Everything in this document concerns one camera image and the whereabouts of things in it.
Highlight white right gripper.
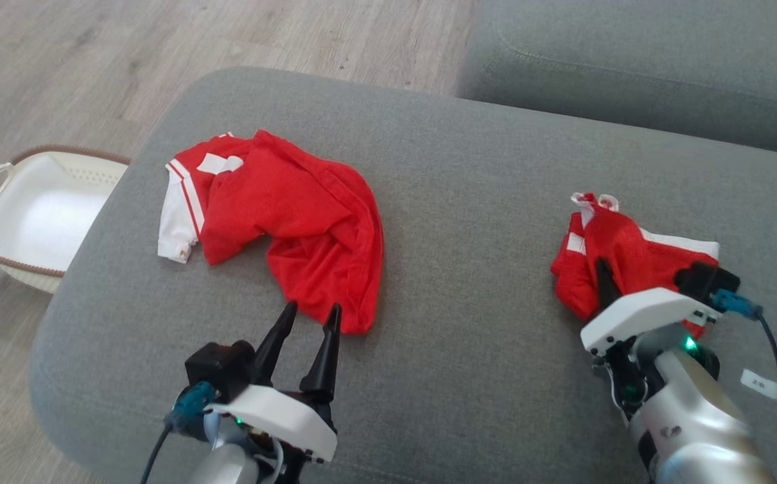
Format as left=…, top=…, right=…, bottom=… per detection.
left=580, top=257, right=723, bottom=428

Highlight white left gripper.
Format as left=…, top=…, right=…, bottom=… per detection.
left=207, top=300, right=343, bottom=484

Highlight red shorts white stripes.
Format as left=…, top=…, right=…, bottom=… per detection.
left=550, top=193, right=722, bottom=340

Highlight red jersey white sleeves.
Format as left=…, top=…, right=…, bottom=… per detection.
left=158, top=130, right=384, bottom=335

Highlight grey sofa seat cushion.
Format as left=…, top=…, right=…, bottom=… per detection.
left=29, top=66, right=777, bottom=484

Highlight grey sofa side cushion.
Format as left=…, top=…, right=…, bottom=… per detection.
left=456, top=0, right=777, bottom=159

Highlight cream laundry basket brown rim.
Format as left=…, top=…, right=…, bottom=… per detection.
left=0, top=145, right=132, bottom=294

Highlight black left cable teal plug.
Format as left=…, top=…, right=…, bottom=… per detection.
left=140, top=381, right=219, bottom=484

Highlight white right cable tag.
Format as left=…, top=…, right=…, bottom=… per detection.
left=740, top=368, right=777, bottom=399

